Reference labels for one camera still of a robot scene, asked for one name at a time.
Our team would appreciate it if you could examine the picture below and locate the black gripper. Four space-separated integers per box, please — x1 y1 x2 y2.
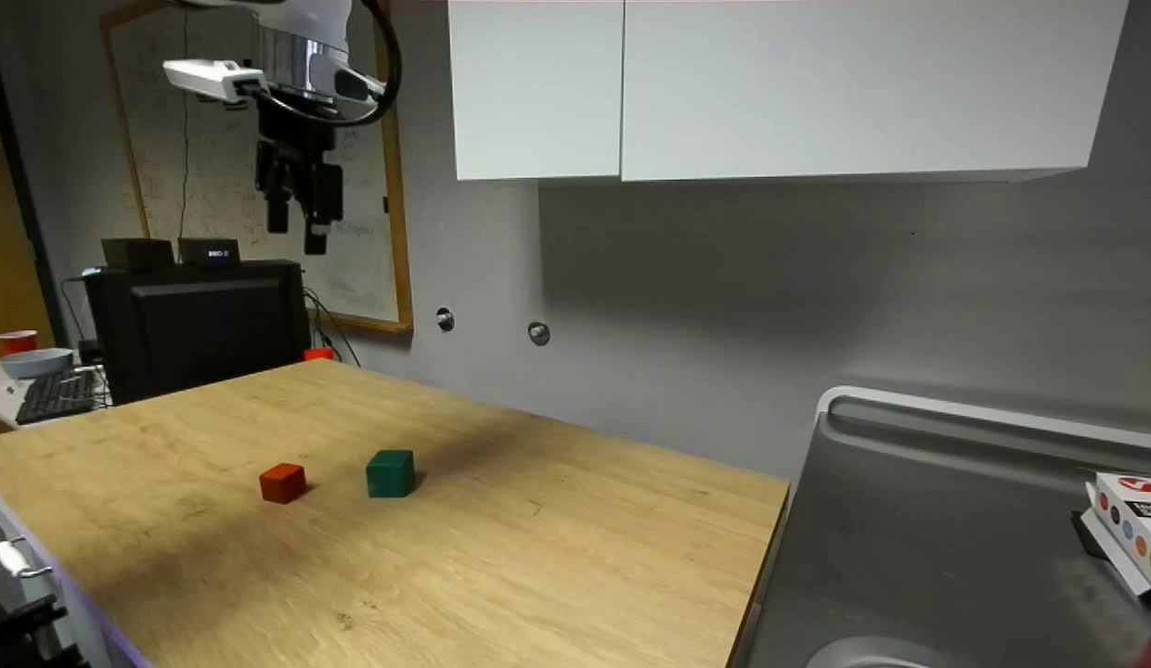
257 100 343 258

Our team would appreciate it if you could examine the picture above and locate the orange red block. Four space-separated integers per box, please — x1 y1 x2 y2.
260 464 307 506

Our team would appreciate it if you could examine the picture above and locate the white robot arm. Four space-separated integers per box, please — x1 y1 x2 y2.
165 0 403 258

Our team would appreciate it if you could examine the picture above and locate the dark green blue block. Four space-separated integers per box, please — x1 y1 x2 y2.
363 451 416 498

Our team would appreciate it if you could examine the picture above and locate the black computer monitor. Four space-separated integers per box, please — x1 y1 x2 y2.
87 262 307 405

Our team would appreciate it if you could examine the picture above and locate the black keyboard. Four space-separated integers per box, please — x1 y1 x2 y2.
15 373 95 425

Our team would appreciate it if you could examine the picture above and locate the red cup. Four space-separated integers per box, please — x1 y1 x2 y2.
0 330 40 357

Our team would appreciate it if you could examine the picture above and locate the stainless steel sink counter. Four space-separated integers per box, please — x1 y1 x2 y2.
739 387 1151 668

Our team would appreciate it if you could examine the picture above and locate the colourful card box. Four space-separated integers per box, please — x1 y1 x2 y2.
1086 473 1151 604

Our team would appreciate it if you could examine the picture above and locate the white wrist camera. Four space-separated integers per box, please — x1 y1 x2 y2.
165 59 263 104

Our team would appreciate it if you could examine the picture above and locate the round wall socket far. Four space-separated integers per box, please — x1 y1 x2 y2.
436 310 456 330

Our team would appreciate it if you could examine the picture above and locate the round wall socket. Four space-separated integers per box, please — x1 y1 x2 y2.
436 310 456 330
527 325 554 346

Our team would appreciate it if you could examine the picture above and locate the round wall socket near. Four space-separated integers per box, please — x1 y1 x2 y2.
527 325 554 346

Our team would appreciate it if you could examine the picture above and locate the white wall cabinet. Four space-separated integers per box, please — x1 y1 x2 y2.
445 0 1129 182

